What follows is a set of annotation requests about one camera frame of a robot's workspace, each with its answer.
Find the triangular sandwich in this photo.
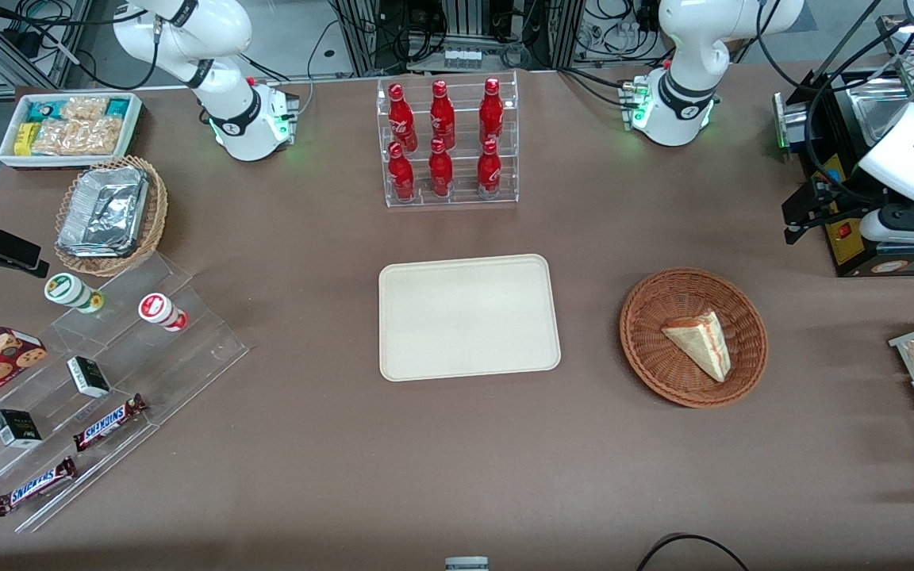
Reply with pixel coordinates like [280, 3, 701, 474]
[661, 309, 732, 384]

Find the brown wicker basket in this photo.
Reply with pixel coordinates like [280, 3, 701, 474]
[620, 268, 769, 409]

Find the cream plastic tray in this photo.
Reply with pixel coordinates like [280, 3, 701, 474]
[378, 254, 562, 382]

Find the light wicker basket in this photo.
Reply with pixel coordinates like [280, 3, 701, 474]
[54, 155, 169, 278]

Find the black countertop appliance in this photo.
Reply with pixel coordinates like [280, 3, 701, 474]
[773, 67, 914, 278]

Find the red cola bottle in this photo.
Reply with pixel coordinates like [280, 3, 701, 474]
[479, 77, 504, 145]
[388, 82, 418, 151]
[388, 141, 416, 201]
[429, 79, 456, 150]
[428, 138, 454, 197]
[477, 139, 502, 199]

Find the clear acrylic bottle rack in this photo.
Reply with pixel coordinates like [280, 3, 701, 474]
[376, 70, 520, 209]

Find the aluminium equipment rack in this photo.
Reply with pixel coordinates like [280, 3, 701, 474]
[330, 0, 585, 77]

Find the red lid white cup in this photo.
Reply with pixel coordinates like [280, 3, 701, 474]
[138, 293, 188, 332]

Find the clear acrylic stepped display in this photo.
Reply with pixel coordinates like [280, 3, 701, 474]
[0, 252, 250, 534]

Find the aluminium foil container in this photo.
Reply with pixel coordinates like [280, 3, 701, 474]
[57, 166, 149, 259]

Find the brown snickers bar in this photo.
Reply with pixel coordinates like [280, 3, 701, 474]
[73, 393, 148, 452]
[0, 456, 78, 517]

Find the clear rice cracker bag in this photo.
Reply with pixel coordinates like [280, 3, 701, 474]
[60, 97, 110, 122]
[32, 117, 125, 156]

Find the small black box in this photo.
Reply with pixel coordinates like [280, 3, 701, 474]
[67, 356, 111, 398]
[0, 409, 43, 449]

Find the green lid white cup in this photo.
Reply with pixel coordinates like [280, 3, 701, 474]
[44, 273, 105, 314]

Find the white rectangular snack bin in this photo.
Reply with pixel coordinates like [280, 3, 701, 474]
[0, 92, 144, 170]

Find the black cable loop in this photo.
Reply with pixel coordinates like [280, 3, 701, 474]
[636, 533, 751, 571]

